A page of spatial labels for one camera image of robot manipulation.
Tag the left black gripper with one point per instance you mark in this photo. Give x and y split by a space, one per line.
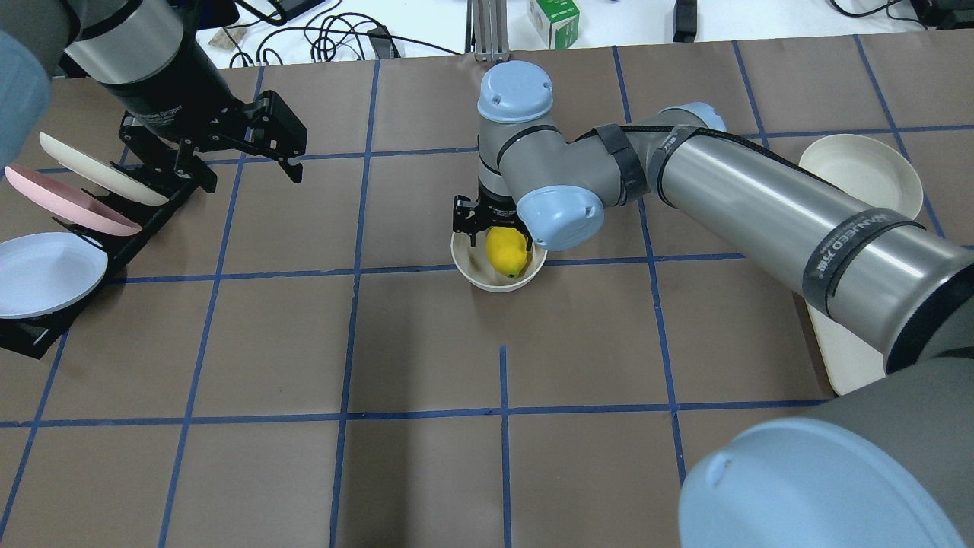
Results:
169 105

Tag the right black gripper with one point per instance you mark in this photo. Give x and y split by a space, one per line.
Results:
494 206

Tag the yellow lemon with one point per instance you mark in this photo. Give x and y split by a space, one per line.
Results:
505 251

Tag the white ceramic bowl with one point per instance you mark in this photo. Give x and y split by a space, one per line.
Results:
473 264

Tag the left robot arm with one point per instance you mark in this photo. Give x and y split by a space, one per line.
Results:
143 54

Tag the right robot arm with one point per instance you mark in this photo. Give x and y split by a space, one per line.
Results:
889 465

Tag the cream plate in rack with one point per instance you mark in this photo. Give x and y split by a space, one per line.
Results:
101 173

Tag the pink plate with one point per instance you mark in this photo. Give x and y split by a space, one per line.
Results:
69 203

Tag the green white carton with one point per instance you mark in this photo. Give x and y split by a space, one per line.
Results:
557 22

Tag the light blue plate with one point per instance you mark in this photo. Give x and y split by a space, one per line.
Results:
47 272

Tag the black dish rack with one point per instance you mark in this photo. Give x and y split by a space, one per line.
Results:
32 337

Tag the black power adapter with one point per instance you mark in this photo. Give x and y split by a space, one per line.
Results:
685 21

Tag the cream round plate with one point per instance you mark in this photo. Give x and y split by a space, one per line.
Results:
868 170

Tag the white rectangular tray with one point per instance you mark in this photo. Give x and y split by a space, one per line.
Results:
850 363

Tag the aluminium frame post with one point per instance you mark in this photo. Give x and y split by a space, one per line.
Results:
487 31

